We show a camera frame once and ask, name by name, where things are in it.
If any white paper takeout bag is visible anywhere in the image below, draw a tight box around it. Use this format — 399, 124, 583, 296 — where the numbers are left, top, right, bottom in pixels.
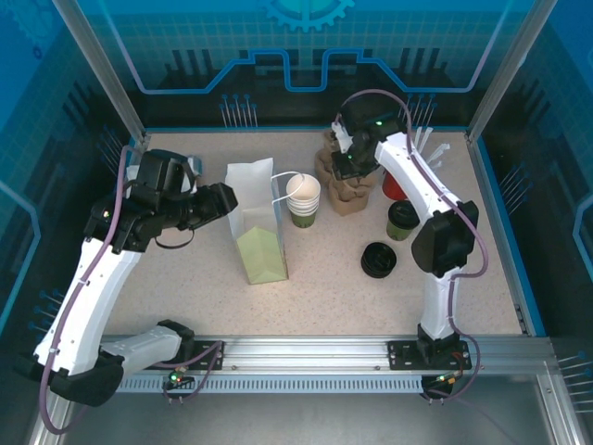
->
225, 158, 307, 286

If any brown pulp cup carrier stack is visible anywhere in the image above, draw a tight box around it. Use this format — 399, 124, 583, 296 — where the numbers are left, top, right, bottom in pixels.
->
313, 130, 377, 218

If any green coffee cup black lid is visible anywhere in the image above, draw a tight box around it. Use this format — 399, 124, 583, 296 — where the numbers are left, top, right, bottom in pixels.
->
385, 200, 418, 241

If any stack of paper cups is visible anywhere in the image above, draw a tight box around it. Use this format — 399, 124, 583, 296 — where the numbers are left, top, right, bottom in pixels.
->
285, 173, 322, 229

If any stack of black lids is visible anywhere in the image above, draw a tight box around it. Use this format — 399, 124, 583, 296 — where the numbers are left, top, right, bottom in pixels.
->
360, 241, 398, 279

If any steel bottom tray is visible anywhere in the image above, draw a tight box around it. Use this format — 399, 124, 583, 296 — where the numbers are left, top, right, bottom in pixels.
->
27, 361, 593, 445

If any black left gripper cable loop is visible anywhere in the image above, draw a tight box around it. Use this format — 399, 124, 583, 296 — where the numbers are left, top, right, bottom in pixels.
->
154, 228, 196, 250

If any aluminium frame post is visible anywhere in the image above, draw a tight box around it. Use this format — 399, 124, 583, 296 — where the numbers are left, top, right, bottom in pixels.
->
466, 0, 557, 144
50, 0, 152, 144

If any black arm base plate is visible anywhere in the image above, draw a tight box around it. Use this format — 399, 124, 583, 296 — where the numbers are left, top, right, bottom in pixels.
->
183, 340, 227, 371
387, 340, 473, 371

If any aluminium mounting rail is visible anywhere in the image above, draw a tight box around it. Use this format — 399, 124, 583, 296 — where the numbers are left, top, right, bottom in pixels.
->
99, 334, 553, 372

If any slotted grey cable duct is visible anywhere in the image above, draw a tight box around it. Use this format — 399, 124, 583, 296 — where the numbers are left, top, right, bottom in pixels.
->
115, 375, 425, 394

